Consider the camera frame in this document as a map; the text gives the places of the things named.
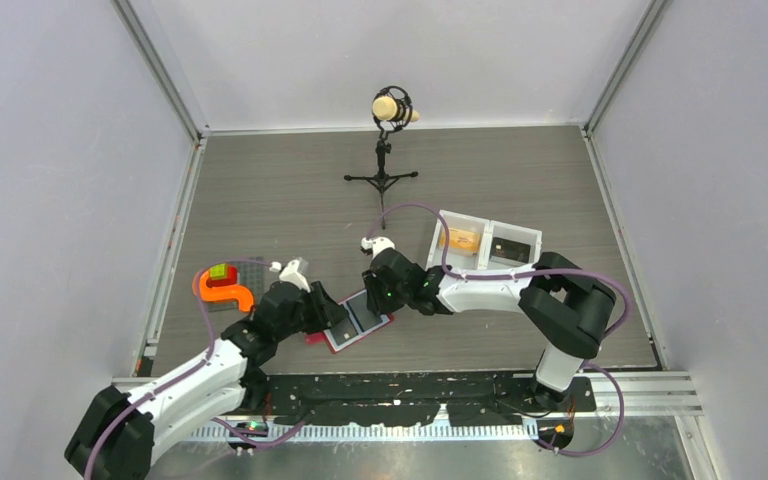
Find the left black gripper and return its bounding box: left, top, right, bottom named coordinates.
left=274, top=281, right=348, bottom=342

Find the black credit card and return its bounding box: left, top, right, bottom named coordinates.
left=489, top=237, right=532, bottom=266
left=325, top=318, right=359, bottom=352
left=346, top=291, right=391, bottom=334

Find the red card holder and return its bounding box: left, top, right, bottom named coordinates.
left=305, top=290, right=394, bottom=354

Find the orange credit card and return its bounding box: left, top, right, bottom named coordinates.
left=438, top=227, right=482, bottom=256

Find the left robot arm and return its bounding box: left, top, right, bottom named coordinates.
left=64, top=281, right=349, bottom=479

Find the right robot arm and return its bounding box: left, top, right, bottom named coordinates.
left=362, top=247, right=617, bottom=411

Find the grey studded baseplate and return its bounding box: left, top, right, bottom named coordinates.
left=207, top=261, right=265, bottom=312

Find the orange curved plastic piece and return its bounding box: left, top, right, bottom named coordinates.
left=192, top=262, right=255, bottom=313

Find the red toy block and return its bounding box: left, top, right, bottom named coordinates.
left=207, top=264, right=239, bottom=288

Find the white two-compartment tray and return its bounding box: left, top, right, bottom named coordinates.
left=440, top=210, right=543, bottom=270

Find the green toy block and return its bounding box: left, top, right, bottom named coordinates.
left=208, top=263, right=229, bottom=282

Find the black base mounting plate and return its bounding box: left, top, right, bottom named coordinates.
left=253, top=371, right=596, bottom=427

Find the beige microphone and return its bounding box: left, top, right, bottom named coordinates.
left=371, top=95, right=420, bottom=124

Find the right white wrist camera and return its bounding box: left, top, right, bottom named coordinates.
left=360, top=236, right=395, bottom=258

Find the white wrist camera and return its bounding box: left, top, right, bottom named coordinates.
left=360, top=236, right=395, bottom=258
left=269, top=257, right=311, bottom=292

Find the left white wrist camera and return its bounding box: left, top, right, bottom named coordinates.
left=269, top=257, right=311, bottom=292

